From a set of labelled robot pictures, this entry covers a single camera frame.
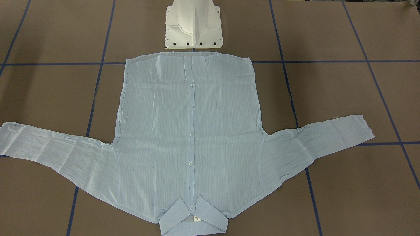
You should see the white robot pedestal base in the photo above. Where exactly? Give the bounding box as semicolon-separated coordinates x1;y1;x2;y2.
164;0;223;49

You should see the light blue button shirt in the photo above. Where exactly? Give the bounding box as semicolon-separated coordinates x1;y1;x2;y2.
1;52;374;236

